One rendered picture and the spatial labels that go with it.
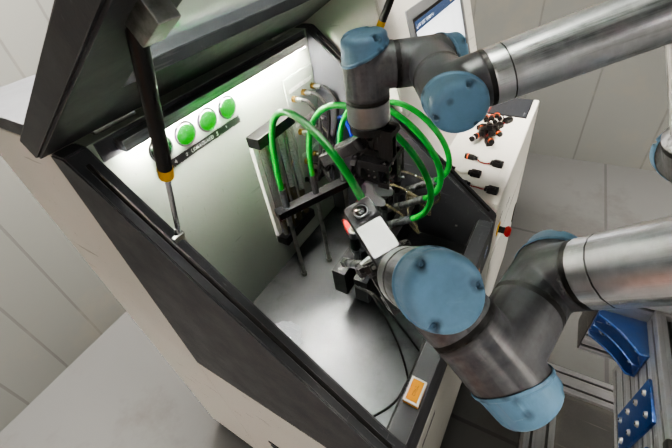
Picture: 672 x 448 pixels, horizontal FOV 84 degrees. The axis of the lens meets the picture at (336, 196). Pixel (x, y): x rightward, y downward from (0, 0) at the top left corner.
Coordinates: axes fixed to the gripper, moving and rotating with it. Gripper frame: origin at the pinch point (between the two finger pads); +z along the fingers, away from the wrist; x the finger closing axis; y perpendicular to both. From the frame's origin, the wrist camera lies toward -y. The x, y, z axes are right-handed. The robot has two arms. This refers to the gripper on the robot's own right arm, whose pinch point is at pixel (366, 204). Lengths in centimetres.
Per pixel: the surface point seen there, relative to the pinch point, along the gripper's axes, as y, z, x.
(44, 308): -155, 82, -43
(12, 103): -51, -31, -31
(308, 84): -31.8, -11.8, 27.8
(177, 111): -29.2, -24.8, -15.3
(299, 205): -21.5, 9.3, 2.2
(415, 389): 19.9, 22.8, -21.7
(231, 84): -29.2, -24.1, -1.1
